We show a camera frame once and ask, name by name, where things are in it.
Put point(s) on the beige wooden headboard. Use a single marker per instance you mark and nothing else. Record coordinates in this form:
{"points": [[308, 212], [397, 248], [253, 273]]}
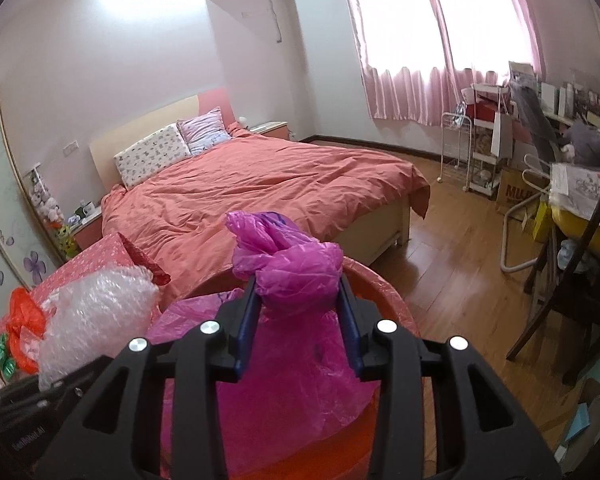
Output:
{"points": [[105, 146]]}

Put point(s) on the green patterned plastic bag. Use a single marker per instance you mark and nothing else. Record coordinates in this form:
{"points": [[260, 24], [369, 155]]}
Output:
{"points": [[8, 364]]}

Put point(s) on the pink right nightstand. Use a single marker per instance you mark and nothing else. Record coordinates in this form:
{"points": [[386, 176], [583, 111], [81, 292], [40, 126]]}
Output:
{"points": [[274, 129]]}

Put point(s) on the pink striped curtain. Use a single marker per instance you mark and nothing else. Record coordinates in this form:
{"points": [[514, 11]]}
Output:
{"points": [[417, 56]]}

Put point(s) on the pink nightstand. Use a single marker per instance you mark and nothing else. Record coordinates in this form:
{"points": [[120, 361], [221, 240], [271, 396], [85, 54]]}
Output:
{"points": [[89, 231], [274, 129]]}

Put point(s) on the white rolling shelf cart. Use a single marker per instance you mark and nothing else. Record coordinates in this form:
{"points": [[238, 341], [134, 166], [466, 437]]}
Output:
{"points": [[487, 107]]}

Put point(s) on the floral sliding wardrobe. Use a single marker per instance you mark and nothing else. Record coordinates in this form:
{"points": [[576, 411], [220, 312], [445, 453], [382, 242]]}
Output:
{"points": [[27, 256]]}

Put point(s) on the plush toy stack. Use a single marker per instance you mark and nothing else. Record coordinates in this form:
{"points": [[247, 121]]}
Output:
{"points": [[50, 214]]}

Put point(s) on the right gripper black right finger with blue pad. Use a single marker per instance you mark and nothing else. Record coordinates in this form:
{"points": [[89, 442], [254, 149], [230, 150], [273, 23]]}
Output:
{"points": [[482, 432]]}

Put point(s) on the pink striped pillow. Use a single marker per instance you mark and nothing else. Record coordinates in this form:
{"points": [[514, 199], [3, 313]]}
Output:
{"points": [[203, 132]]}

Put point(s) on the red plastic laundry basket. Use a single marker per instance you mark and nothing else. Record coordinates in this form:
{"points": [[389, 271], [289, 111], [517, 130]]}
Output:
{"points": [[380, 294]]}

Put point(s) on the orange-red plastic bag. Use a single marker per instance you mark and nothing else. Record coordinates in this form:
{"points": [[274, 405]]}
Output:
{"points": [[25, 329]]}

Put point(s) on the brown cardboard box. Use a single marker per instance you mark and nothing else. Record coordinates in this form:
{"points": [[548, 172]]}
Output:
{"points": [[512, 190]]}

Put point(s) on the magenta plastic bag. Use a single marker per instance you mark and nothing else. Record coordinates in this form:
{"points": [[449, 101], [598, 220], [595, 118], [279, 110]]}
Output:
{"points": [[299, 412]]}

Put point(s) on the white wire rack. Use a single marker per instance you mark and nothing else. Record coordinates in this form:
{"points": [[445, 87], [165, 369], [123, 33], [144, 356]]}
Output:
{"points": [[456, 149]]}

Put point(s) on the bed with salmon duvet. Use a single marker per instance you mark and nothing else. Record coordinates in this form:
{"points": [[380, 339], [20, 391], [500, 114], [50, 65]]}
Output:
{"points": [[359, 199]]}

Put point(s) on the pink left nightstand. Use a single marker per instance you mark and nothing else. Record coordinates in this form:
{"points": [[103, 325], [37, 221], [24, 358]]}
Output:
{"points": [[89, 231]]}

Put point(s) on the white floral pillow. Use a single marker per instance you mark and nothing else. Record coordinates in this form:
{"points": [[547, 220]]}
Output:
{"points": [[148, 156]]}

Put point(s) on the clear bubble wrap bundle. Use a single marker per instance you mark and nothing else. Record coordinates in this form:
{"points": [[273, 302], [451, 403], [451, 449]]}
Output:
{"points": [[94, 316]]}

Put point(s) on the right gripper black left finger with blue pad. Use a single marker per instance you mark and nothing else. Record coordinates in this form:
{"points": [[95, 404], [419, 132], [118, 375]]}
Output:
{"points": [[114, 430]]}

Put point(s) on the red floral tablecloth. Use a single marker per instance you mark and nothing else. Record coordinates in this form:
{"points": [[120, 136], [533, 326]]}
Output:
{"points": [[112, 251]]}

